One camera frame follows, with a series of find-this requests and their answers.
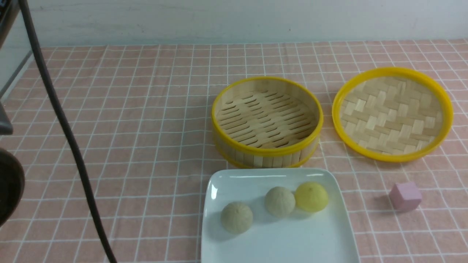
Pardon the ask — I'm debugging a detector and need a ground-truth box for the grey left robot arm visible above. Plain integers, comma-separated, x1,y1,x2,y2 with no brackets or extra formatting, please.
0,0,25,226

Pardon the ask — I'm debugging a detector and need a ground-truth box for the white steamed bun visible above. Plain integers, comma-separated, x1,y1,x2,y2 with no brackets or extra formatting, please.
265,186,296,218

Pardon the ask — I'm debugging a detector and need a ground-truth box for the yellow steamed bun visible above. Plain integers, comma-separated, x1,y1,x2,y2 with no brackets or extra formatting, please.
294,182,329,213

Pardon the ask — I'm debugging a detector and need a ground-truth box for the pink checkered tablecloth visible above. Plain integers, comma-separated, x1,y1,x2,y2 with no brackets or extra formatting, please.
0,39,468,263

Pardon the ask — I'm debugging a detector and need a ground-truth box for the yellow rimmed woven steamer lid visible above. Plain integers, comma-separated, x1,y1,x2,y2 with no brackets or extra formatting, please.
332,67,454,163

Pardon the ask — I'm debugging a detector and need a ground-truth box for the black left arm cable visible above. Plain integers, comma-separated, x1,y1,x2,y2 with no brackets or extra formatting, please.
18,0,118,263

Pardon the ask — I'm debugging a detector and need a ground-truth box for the pale green steamed bun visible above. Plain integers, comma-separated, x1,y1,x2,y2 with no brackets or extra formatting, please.
220,202,253,235

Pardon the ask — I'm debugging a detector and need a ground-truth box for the yellow rimmed bamboo steamer basket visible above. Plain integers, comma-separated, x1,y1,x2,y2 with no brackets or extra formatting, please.
211,76,324,168

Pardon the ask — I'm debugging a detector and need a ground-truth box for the white square plate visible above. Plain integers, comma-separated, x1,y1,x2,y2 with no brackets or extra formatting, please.
200,168,361,263

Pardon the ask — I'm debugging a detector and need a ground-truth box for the pink cube block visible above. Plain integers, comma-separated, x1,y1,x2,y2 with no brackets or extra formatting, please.
388,182,422,212

